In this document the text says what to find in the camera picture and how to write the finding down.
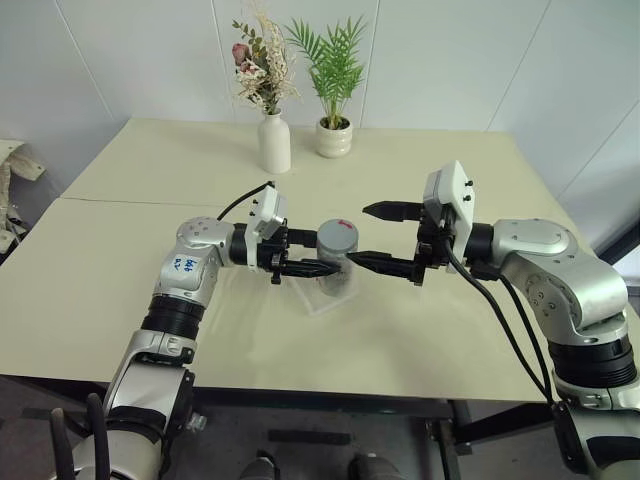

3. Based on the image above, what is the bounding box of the green palm plant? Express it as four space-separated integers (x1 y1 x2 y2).
283 15 369 129

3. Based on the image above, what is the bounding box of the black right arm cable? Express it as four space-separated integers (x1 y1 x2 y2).
437 212 570 417

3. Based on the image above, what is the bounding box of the clear plastic box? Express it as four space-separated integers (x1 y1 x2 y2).
293 257 362 318

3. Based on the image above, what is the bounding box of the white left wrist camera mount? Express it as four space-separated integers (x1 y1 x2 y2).
244 185 291 272

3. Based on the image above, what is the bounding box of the thick black hose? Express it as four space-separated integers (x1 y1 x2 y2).
85 392 111 480
48 406 77 480

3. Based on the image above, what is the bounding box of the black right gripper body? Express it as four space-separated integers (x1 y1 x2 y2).
411 204 454 289

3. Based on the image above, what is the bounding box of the dark rounded shape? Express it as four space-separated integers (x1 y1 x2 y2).
239 448 282 480
347 451 400 480

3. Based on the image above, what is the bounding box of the grey jar lid red mark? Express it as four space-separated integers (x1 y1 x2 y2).
316 217 361 257

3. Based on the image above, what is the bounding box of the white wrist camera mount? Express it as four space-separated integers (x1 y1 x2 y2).
244 185 291 272
422 159 477 276

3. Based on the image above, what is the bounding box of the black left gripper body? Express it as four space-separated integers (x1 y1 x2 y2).
257 225 292 288

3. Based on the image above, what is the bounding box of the white ribbed plant pot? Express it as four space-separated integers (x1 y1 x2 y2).
314 115 354 160

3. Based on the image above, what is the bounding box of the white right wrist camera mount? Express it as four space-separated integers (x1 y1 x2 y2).
422 159 477 276

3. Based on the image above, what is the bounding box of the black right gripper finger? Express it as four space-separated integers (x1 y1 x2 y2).
346 249 418 282
361 199 425 224

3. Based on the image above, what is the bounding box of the black tape strip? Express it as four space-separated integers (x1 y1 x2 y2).
267 428 353 446

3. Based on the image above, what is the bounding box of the dried flower bouquet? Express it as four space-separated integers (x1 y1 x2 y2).
230 0 304 117

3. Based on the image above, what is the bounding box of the clear plastic jar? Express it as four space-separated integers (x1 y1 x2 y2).
316 247 359 302

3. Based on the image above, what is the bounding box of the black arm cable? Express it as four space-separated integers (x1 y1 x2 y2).
437 212 570 417
216 180 277 222

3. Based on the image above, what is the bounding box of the dark door panel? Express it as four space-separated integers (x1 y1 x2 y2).
596 218 640 290

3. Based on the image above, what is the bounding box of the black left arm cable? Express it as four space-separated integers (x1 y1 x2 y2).
216 180 277 222

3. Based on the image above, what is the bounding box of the white ceramic vase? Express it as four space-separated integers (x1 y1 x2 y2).
256 110 293 176

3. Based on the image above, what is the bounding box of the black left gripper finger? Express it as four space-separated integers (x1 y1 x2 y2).
286 228 320 250
281 259 344 280

